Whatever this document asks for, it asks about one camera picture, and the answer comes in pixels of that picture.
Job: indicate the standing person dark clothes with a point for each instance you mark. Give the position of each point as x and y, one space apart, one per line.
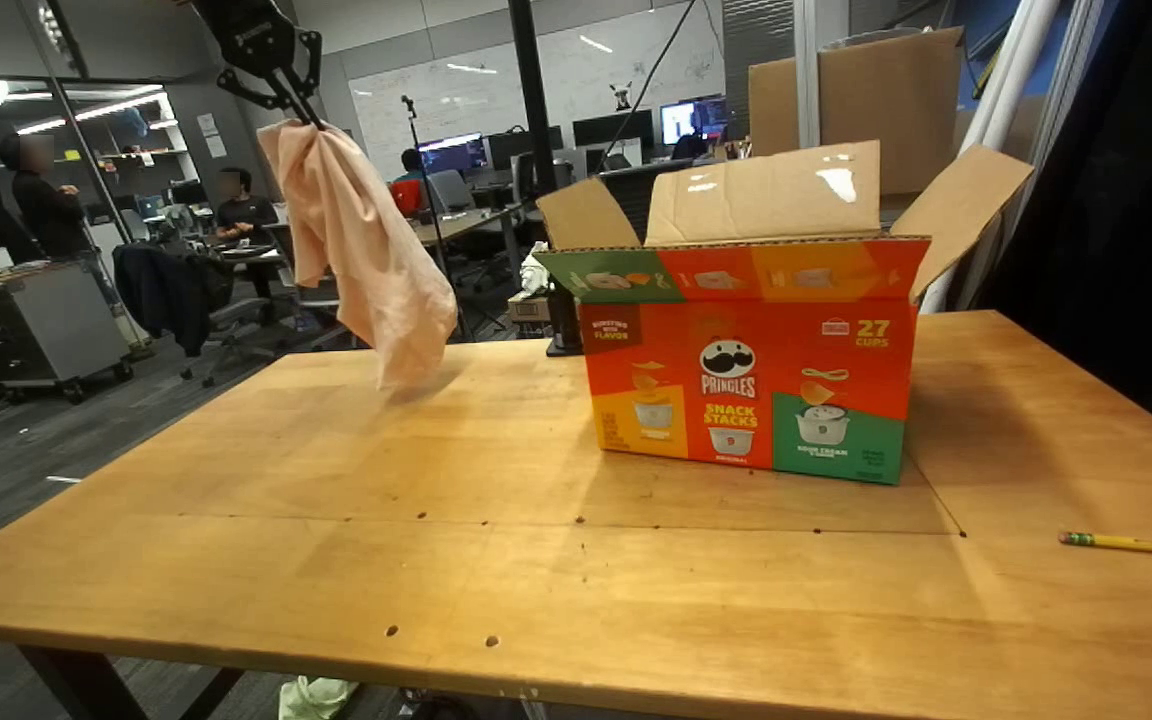
48 200

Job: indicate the seated person dark hair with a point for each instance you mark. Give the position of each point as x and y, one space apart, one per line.
240 214

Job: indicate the pale green cloth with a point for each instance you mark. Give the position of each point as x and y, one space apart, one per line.
312 697

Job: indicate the black table leg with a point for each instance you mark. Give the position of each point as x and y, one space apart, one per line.
80 681

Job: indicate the dark monitor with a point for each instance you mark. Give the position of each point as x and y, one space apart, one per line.
611 135

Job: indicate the black pole stand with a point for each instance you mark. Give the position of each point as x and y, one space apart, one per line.
535 135

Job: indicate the person in red shirt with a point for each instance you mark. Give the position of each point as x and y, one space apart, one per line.
410 195

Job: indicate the white leaning pipe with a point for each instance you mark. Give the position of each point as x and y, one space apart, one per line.
988 146
1039 81

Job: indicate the white pillar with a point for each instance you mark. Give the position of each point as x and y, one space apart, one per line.
807 67

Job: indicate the black curtain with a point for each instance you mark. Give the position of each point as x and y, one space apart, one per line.
1121 200

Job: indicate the pink shirt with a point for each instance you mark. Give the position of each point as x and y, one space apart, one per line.
362 253

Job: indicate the yellow pencil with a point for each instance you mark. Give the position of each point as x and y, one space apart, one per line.
1139 543

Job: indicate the thin black light stand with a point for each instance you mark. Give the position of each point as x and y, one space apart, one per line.
71 135

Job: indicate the monitor with white window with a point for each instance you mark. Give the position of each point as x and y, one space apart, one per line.
694 120

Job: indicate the grey wheeled cart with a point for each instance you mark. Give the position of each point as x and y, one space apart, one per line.
30 324

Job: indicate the lit storage shelf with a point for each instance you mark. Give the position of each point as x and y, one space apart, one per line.
120 142

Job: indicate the large plain cardboard box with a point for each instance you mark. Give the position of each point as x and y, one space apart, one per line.
870 106

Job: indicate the blue lit monitor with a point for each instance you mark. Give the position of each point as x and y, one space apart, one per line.
455 154

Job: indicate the chair with black jacket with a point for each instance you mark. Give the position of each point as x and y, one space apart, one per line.
178 302

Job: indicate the orange Pringles cardboard box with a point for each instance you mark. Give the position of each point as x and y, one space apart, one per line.
739 387

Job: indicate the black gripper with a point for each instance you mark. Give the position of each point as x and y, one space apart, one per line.
246 28

